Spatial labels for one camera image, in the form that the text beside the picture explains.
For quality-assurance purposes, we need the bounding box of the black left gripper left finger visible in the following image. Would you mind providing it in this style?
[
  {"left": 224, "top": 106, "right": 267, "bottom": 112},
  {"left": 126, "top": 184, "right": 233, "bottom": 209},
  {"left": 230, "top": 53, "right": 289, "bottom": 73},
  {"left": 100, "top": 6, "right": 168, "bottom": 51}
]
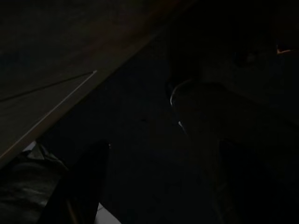
[{"left": 39, "top": 139, "right": 111, "bottom": 224}]

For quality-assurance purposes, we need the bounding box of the olive plastic sack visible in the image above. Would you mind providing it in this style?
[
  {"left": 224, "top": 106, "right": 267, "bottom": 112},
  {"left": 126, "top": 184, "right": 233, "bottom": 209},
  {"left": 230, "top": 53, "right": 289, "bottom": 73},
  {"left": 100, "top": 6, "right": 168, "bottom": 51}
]
[{"left": 0, "top": 142, "right": 71, "bottom": 224}]

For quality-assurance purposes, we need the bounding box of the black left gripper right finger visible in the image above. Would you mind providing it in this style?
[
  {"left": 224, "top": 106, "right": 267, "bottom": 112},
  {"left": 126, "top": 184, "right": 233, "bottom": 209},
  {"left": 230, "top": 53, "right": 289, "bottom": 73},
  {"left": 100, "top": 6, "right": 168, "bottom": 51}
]
[{"left": 216, "top": 139, "right": 299, "bottom": 224}]

